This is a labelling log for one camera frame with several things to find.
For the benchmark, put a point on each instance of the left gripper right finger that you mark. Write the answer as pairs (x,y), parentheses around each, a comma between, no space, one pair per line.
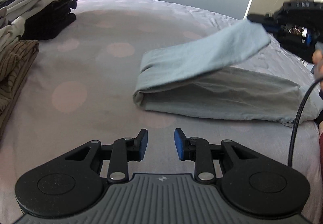
(250,182)

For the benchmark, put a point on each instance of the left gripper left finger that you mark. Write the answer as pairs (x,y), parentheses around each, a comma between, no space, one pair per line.
(77,180)

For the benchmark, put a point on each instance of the light blue garment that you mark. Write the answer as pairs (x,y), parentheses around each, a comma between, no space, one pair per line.
(202,79)

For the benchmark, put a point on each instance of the near folded clothes stack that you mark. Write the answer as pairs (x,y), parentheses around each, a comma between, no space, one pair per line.
(17,56)

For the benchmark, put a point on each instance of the folded clothes stack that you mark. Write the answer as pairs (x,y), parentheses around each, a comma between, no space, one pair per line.
(37,19)
(17,56)

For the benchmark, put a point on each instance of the far folded clothes stack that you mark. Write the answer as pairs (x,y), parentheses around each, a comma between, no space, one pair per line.
(37,19)

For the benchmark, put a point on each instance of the person's right hand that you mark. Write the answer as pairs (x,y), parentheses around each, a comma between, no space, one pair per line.
(318,62)

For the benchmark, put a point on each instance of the polka dot bed sheet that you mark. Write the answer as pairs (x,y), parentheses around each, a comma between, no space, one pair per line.
(80,88)

